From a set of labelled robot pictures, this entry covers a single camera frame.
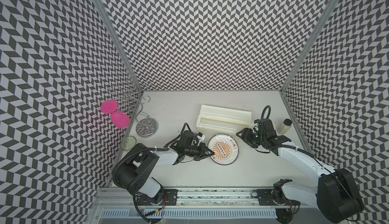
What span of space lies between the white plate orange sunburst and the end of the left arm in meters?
0.02

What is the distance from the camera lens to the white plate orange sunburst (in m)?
0.81

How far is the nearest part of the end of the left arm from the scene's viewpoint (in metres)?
0.71
